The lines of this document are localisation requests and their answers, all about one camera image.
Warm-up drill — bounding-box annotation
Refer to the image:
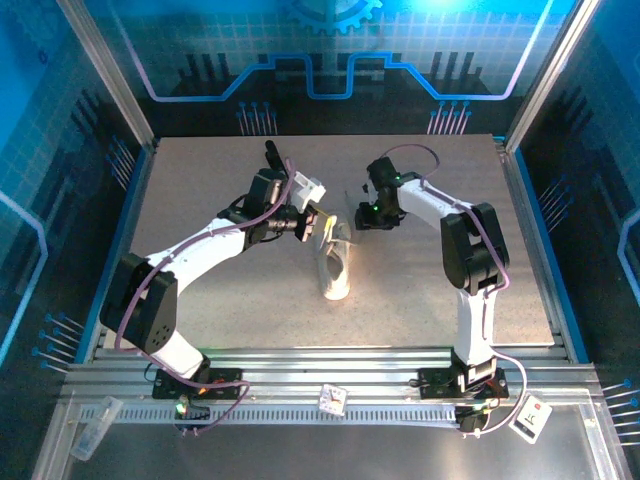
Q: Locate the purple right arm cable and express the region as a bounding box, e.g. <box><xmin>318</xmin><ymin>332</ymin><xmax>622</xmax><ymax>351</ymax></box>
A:
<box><xmin>382</xmin><ymin>143</ymin><xmax>529</xmax><ymax>440</ymax></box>

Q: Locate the black controller with green light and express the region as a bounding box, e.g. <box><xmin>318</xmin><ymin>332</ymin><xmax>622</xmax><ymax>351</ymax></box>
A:
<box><xmin>174</xmin><ymin>394</ymin><xmax>211</xmax><ymax>422</ymax></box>
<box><xmin>454</xmin><ymin>404</ymin><xmax>490</xmax><ymax>434</ymax></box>

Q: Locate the white card with black label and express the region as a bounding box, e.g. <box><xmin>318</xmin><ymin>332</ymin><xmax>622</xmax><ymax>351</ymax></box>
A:
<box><xmin>508</xmin><ymin>394</ymin><xmax>554</xmax><ymax>444</ymax></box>

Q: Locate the grey slotted cable duct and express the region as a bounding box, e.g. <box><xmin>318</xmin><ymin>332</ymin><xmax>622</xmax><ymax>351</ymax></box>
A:
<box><xmin>79</xmin><ymin>403</ymin><xmax>459</xmax><ymax>427</ymax></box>

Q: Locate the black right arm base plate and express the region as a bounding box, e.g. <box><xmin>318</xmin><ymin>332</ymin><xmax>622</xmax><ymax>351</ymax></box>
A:
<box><xmin>417</xmin><ymin>367</ymin><xmax>509</xmax><ymax>400</ymax></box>

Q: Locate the aluminium frame rail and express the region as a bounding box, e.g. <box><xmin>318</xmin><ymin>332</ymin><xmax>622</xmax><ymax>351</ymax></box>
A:
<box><xmin>59</xmin><ymin>347</ymin><xmax>601</xmax><ymax>401</ymax></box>

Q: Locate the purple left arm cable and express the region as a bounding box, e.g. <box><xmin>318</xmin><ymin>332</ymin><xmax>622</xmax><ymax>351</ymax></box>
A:
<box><xmin>113</xmin><ymin>157</ymin><xmax>296</xmax><ymax>439</ymax></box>

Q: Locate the white sneaker shoe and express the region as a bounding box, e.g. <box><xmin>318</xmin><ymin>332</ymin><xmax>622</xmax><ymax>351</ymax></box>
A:
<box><xmin>313</xmin><ymin>214</ymin><xmax>354</xmax><ymax>301</ymax></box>

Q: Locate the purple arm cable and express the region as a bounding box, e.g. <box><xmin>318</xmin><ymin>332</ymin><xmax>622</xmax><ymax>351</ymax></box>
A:
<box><xmin>113</xmin><ymin>157</ymin><xmax>296</xmax><ymax>439</ymax></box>
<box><xmin>382</xmin><ymin>143</ymin><xmax>529</xmax><ymax>440</ymax></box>

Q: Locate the small white tag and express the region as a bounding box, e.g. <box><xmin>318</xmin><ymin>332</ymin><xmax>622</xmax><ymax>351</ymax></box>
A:
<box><xmin>318</xmin><ymin>383</ymin><xmax>347</xmax><ymax>416</ymax></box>

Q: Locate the aluminium corner post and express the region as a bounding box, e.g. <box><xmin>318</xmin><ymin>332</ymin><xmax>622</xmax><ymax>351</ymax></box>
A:
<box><xmin>54</xmin><ymin>0</ymin><xmax>157</xmax><ymax>151</ymax></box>
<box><xmin>503</xmin><ymin>0</ymin><xmax>601</xmax><ymax>152</ymax></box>

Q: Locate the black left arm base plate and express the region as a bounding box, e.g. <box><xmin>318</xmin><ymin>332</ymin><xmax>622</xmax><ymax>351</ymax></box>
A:
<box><xmin>152</xmin><ymin>367</ymin><xmax>244</xmax><ymax>401</ymax></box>

